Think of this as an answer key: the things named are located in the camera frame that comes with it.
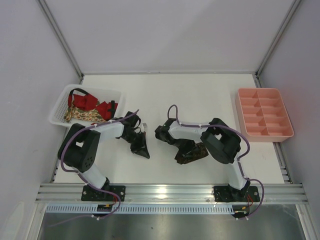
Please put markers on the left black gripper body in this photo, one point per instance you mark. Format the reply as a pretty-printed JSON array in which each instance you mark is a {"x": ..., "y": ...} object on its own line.
[{"x": 136, "y": 140}]

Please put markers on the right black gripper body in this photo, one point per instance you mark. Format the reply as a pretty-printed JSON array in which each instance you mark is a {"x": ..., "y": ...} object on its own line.
[{"x": 186, "y": 149}]

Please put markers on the dark brown patterned tie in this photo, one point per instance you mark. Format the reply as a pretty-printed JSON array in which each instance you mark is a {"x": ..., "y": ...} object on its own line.
[{"x": 190, "y": 153}]

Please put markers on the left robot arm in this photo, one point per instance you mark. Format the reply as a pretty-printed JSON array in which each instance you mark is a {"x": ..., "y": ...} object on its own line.
[{"x": 78, "y": 150}]

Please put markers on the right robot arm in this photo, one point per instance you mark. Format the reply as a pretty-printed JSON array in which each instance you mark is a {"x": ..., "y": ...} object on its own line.
[{"x": 216, "y": 139}]

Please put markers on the white plastic basket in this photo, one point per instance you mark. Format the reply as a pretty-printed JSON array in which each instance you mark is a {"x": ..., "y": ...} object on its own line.
[{"x": 103, "y": 94}]

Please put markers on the red tie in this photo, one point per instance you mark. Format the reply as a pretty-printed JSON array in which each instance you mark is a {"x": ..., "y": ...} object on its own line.
[{"x": 89, "y": 102}]

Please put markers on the beige floral tie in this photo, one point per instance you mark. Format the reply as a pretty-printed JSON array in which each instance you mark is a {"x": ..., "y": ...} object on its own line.
[{"x": 79, "y": 114}]

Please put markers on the pink divided organizer tray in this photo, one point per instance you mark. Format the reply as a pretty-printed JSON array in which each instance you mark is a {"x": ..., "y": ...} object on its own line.
[{"x": 262, "y": 115}]

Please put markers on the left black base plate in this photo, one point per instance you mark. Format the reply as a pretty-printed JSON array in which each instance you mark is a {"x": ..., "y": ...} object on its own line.
[{"x": 91, "y": 195}]

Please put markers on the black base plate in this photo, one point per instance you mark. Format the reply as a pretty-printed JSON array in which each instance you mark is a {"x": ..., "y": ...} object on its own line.
[
  {"x": 91, "y": 195},
  {"x": 228, "y": 194}
]

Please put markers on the white slotted cable duct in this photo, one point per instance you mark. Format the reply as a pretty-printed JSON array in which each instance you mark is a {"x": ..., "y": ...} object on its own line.
[{"x": 211, "y": 209}]

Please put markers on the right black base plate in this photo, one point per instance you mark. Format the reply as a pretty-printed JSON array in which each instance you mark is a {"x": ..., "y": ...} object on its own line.
[{"x": 228, "y": 194}]

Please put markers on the aluminium mounting rail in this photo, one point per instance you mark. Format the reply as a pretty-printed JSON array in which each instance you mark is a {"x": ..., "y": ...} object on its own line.
[{"x": 270, "y": 194}]

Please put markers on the left aluminium frame post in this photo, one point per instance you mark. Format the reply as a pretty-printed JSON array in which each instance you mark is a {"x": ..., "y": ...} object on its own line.
[{"x": 45, "y": 9}]

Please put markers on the aluminium frame post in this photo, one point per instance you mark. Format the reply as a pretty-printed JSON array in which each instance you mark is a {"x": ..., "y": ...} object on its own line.
[
  {"x": 45, "y": 9},
  {"x": 278, "y": 36}
]

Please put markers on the right aluminium frame post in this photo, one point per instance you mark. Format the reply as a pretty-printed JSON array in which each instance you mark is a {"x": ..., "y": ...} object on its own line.
[{"x": 278, "y": 36}]

